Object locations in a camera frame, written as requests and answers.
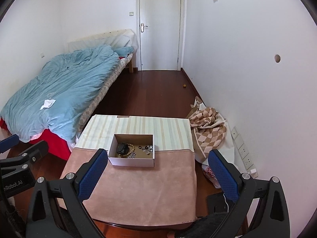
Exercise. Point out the white charger plug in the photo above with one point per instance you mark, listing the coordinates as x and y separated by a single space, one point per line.
253 173

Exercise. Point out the white door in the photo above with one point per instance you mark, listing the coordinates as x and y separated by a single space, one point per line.
161 29

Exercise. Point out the white wall socket row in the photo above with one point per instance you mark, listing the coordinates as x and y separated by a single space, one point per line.
244 151

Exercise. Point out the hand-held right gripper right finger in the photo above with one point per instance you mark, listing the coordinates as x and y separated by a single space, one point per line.
223 176

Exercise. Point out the black floor scale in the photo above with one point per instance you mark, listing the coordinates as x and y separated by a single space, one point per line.
215 203

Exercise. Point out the teal pillow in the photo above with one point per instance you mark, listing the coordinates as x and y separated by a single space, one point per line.
123 50

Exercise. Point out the checkered brown cloth pile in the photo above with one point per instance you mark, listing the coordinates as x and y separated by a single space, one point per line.
227 148

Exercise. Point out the striped pillow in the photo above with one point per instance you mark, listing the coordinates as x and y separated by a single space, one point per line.
121 41

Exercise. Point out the red print plastic bag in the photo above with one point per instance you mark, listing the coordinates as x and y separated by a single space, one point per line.
209 172

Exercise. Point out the blue duvet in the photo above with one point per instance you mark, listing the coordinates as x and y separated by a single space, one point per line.
62 86

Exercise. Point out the bed with checkered mattress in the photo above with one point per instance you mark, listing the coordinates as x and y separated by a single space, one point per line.
99 99

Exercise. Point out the pink striped table cloth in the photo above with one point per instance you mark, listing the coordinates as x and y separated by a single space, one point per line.
148 191

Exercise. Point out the beige checkered cloth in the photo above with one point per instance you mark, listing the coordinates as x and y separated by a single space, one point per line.
210 126

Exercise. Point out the white cardboard box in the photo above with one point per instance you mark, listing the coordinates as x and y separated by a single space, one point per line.
131 162

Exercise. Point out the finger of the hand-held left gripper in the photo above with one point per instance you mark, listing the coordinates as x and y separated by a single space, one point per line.
37 151
8 143

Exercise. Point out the white crumpled tissue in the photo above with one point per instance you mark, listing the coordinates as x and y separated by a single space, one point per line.
48 103

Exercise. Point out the red bed sheet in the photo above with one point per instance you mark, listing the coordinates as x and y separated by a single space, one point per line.
57 143

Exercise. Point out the black smart band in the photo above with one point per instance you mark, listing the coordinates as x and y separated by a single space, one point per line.
122 148

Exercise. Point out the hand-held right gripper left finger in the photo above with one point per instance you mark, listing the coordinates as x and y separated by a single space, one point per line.
90 176

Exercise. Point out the plastic covered headboard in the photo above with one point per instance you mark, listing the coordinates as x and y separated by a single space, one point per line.
99 39

